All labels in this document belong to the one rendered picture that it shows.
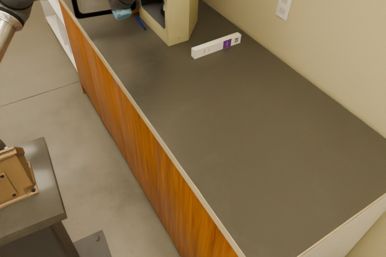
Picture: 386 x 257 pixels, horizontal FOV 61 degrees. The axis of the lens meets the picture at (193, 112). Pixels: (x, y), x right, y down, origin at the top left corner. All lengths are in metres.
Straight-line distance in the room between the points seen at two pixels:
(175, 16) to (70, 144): 1.32
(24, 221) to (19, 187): 0.09
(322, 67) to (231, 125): 0.48
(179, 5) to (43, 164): 0.86
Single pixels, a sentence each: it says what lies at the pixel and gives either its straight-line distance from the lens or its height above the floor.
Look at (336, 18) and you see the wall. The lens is 1.38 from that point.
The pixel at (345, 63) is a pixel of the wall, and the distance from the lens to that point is 1.40.
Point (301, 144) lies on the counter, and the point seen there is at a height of 0.94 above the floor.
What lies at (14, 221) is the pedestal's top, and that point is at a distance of 1.09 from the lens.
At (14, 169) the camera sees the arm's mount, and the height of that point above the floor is 1.07.
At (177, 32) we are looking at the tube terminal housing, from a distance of 1.58.
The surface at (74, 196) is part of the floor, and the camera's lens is 2.22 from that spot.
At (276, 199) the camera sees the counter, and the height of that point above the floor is 0.94.
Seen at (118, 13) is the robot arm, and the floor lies 1.16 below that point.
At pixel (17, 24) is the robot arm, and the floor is 1.23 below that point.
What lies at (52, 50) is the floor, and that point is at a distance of 3.45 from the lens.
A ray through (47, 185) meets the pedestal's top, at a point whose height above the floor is 0.94.
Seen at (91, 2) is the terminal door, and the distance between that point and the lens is 1.74.
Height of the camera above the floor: 1.82
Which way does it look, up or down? 45 degrees down
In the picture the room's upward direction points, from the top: 3 degrees clockwise
